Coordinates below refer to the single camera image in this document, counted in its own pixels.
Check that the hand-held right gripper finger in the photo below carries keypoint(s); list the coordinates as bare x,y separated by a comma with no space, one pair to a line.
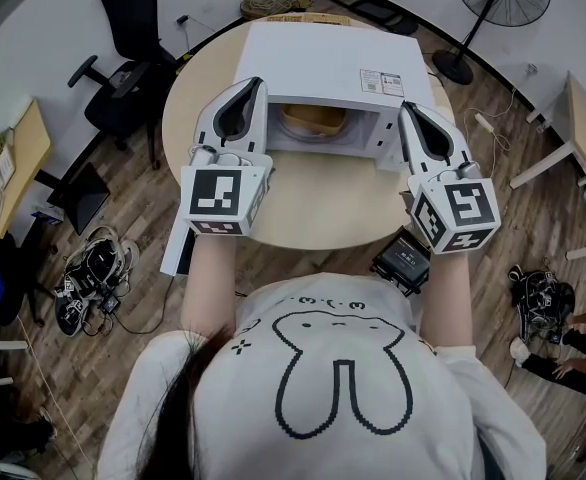
460,148
409,153

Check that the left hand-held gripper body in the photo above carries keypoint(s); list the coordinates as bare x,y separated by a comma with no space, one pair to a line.
218,193

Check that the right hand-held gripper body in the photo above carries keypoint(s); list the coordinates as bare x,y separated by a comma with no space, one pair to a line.
463,208

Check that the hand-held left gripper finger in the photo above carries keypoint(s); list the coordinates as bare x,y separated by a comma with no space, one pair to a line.
205,128
262,138

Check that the tan plastic tray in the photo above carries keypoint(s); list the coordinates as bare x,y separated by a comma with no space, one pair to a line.
313,118

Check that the white microwave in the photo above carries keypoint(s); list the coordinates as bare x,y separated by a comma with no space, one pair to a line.
323,63

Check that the person's left forearm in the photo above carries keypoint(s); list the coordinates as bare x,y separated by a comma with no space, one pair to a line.
208,288

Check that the person's right forearm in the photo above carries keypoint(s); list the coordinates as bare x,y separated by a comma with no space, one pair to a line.
445,298

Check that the white power strip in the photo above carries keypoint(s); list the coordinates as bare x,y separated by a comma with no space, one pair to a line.
484,121

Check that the black screen device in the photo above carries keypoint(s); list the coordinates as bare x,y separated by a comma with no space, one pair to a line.
403,260

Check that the round wooden table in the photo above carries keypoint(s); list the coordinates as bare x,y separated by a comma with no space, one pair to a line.
323,203

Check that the black mesh office chair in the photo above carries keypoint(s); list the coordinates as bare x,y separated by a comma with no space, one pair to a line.
120,93

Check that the flat cardboard box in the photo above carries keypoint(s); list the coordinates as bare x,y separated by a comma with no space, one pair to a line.
308,19

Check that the black floor mats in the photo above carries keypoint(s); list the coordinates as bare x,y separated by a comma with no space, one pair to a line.
368,8

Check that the blue box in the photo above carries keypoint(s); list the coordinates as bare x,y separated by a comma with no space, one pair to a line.
47,214

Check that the small wooden side desk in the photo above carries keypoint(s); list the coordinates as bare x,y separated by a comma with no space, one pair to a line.
20,158

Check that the white desk telephone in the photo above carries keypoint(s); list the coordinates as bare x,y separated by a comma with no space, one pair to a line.
5,168

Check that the small potted plant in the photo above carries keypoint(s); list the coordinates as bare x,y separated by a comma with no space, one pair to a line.
1,139

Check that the person's white printed shirt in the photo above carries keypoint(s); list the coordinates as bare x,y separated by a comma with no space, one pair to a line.
343,418

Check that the black wall charger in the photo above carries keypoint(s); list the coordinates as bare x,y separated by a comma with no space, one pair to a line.
182,19

